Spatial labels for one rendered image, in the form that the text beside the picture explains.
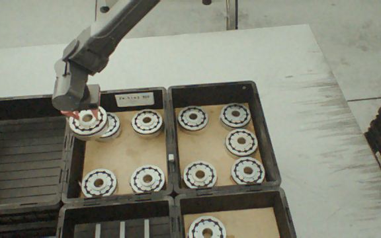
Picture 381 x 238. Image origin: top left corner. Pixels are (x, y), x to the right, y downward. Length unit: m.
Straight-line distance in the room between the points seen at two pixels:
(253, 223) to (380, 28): 2.42
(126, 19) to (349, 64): 2.25
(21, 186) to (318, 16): 2.57
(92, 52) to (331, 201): 0.90
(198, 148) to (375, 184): 0.62
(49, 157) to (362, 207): 1.03
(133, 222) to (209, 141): 0.35
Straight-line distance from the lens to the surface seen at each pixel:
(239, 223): 1.11
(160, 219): 1.11
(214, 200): 1.05
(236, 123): 1.25
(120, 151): 1.23
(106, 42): 0.83
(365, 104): 2.65
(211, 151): 1.21
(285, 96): 1.57
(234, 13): 1.97
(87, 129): 1.05
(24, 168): 1.29
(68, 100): 0.86
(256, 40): 1.79
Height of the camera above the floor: 1.85
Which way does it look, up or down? 53 degrees down
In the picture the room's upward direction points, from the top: straight up
